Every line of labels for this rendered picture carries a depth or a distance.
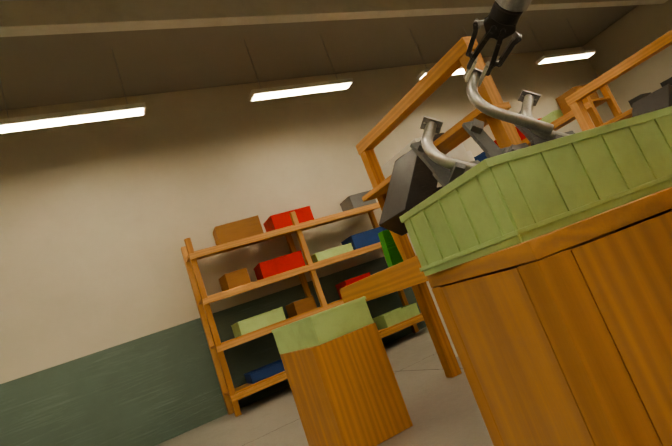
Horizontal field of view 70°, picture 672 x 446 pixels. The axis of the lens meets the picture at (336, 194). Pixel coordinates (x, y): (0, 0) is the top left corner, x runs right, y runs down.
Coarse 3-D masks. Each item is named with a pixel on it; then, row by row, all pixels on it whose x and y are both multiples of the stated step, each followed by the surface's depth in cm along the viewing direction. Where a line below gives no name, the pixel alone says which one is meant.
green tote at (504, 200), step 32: (608, 128) 103; (640, 128) 106; (512, 160) 93; (544, 160) 96; (576, 160) 98; (608, 160) 101; (640, 160) 103; (448, 192) 105; (480, 192) 96; (512, 192) 91; (544, 192) 93; (576, 192) 96; (608, 192) 98; (640, 192) 100; (416, 224) 122; (448, 224) 108; (480, 224) 98; (512, 224) 90; (544, 224) 90; (448, 256) 112; (480, 256) 101
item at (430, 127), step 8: (424, 120) 132; (432, 120) 131; (440, 120) 131; (424, 128) 133; (432, 128) 129; (440, 128) 132; (424, 136) 126; (432, 136) 127; (424, 144) 124; (432, 144) 124; (432, 152) 122; (440, 152) 122; (432, 160) 123; (440, 160) 121; (448, 160) 120; (456, 160) 120; (448, 168) 121
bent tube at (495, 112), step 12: (480, 72) 137; (468, 84) 134; (468, 96) 132; (480, 96) 130; (480, 108) 129; (492, 108) 128; (504, 120) 128; (516, 120) 128; (528, 120) 127; (540, 132) 129
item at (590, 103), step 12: (564, 96) 602; (588, 96) 571; (612, 96) 590; (564, 108) 605; (588, 108) 569; (612, 108) 588; (540, 120) 634; (552, 120) 617; (564, 120) 596; (600, 120) 564; (528, 144) 696; (480, 156) 741
